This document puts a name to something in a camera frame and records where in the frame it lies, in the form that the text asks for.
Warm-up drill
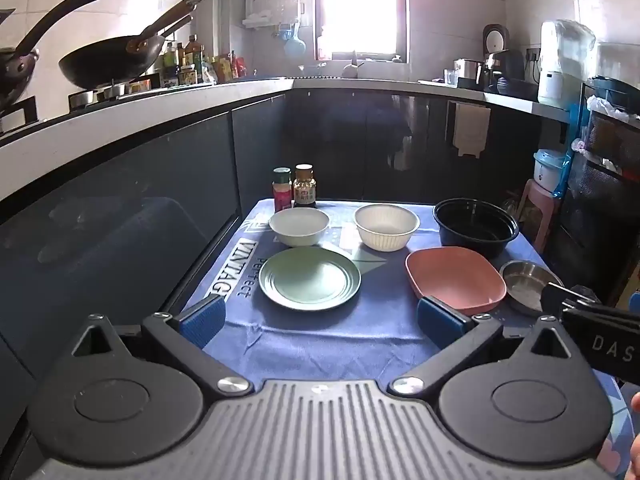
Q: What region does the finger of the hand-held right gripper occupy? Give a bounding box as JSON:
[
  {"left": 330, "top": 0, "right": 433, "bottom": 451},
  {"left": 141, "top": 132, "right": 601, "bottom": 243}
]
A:
[{"left": 541, "top": 282, "right": 602, "bottom": 317}]

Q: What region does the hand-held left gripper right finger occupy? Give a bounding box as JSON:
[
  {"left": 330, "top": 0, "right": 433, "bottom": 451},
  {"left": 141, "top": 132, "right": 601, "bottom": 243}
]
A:
[{"left": 389, "top": 296, "right": 577, "bottom": 396}]

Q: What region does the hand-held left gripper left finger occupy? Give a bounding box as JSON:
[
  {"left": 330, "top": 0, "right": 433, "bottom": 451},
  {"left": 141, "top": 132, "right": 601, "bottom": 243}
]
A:
[{"left": 71, "top": 294, "right": 255, "bottom": 396}]

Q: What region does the stainless steel plate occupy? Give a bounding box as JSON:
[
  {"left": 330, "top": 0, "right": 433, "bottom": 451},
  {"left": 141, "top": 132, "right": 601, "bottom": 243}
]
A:
[{"left": 499, "top": 260, "right": 566, "bottom": 317}]

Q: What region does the pink square plate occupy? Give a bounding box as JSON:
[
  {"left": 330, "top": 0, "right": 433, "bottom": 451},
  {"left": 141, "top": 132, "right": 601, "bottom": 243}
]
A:
[{"left": 405, "top": 247, "right": 508, "bottom": 316}]

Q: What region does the black plastic bowl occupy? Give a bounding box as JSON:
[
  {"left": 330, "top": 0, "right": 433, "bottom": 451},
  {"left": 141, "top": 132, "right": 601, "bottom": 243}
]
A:
[{"left": 433, "top": 198, "right": 521, "bottom": 260}]

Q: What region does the ribbed white bowl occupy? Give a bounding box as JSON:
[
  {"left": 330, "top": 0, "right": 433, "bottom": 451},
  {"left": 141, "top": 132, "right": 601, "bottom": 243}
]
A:
[{"left": 353, "top": 203, "right": 421, "bottom": 252}]

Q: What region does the green round plate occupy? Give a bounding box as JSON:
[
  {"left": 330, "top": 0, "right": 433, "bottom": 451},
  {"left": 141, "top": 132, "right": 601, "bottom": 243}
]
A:
[{"left": 258, "top": 248, "right": 362, "bottom": 311}]

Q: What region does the smooth white bowl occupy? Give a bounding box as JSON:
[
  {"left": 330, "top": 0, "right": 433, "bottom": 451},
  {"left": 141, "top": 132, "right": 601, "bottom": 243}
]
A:
[{"left": 269, "top": 207, "right": 331, "bottom": 248}]

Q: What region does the person's right hand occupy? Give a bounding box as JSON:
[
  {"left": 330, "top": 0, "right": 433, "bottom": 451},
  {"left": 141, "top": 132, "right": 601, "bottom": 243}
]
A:
[{"left": 630, "top": 391, "right": 640, "bottom": 479}]

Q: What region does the pink plastic stool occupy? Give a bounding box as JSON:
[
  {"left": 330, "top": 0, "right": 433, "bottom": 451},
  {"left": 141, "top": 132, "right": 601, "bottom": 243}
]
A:
[{"left": 517, "top": 179, "right": 563, "bottom": 256}]

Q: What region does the black mesh rack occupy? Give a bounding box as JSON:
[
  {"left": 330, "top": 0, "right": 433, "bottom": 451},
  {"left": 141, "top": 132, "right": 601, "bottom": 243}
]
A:
[{"left": 557, "top": 76, "right": 640, "bottom": 306}]

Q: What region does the blue printed tablecloth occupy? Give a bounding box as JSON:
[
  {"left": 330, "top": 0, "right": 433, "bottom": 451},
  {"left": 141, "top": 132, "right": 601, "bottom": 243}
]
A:
[{"left": 180, "top": 198, "right": 626, "bottom": 480}]

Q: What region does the green cap spice bottle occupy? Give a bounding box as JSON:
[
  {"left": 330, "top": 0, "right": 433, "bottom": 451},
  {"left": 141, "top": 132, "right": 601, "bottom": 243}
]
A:
[{"left": 272, "top": 167, "right": 293, "bottom": 213}]

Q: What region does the brown cap sauce bottle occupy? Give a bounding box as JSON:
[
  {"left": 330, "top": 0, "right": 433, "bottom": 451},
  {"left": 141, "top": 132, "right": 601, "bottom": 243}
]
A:
[{"left": 292, "top": 163, "right": 319, "bottom": 209}]

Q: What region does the white hanging towel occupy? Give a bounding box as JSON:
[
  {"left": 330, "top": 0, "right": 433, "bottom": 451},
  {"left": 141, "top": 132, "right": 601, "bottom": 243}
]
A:
[{"left": 451, "top": 101, "right": 492, "bottom": 159}]

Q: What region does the white kitchen counter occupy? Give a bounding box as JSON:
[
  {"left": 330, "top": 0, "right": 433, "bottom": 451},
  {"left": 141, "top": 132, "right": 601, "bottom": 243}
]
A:
[{"left": 0, "top": 75, "right": 571, "bottom": 203}]

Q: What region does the white covered appliance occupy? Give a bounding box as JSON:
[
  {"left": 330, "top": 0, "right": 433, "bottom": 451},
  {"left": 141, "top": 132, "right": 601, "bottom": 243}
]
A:
[{"left": 537, "top": 19, "right": 597, "bottom": 107}]

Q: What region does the steel pot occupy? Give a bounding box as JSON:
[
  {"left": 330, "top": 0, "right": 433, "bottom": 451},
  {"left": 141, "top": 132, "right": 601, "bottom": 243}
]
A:
[{"left": 454, "top": 59, "right": 485, "bottom": 83}]

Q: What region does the row of condiment bottles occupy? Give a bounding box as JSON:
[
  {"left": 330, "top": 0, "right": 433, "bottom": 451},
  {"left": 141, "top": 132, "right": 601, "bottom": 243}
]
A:
[{"left": 162, "top": 34, "right": 251, "bottom": 87}]

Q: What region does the gas stove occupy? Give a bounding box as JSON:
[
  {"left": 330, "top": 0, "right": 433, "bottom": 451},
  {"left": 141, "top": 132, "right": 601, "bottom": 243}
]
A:
[{"left": 0, "top": 79, "right": 166, "bottom": 137}]

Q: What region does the large black wok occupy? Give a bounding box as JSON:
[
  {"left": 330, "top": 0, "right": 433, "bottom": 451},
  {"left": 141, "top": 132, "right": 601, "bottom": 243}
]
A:
[{"left": 58, "top": 0, "right": 206, "bottom": 89}]

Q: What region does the blue hanging utensil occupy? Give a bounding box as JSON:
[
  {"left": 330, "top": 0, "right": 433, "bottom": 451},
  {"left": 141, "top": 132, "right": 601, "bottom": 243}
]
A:
[{"left": 282, "top": 22, "right": 307, "bottom": 58}]

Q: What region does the window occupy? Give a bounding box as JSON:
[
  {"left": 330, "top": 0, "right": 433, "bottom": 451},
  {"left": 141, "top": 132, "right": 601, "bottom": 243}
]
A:
[{"left": 315, "top": 0, "right": 408, "bottom": 62}]

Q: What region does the dark long-handled pan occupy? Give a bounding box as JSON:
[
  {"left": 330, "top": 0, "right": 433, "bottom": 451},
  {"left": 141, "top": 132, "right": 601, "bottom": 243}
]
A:
[{"left": 0, "top": 0, "right": 106, "bottom": 113}]

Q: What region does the white wall rack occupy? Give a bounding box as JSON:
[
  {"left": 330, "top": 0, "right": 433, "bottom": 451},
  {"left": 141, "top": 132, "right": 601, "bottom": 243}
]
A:
[{"left": 242, "top": 0, "right": 303, "bottom": 29}]

